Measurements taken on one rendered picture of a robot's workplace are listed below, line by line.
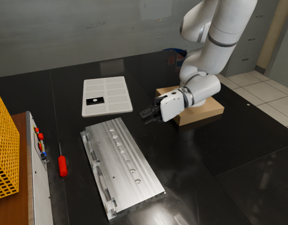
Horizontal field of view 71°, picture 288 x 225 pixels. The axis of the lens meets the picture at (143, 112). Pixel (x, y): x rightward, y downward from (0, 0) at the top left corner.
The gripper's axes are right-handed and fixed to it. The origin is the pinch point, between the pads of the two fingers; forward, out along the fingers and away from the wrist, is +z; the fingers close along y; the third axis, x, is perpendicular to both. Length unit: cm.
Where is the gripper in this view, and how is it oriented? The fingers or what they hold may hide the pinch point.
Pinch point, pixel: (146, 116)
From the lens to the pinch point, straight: 76.6
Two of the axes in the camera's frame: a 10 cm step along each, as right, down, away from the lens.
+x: -4.3, -5.5, 7.1
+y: 2.0, 7.1, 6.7
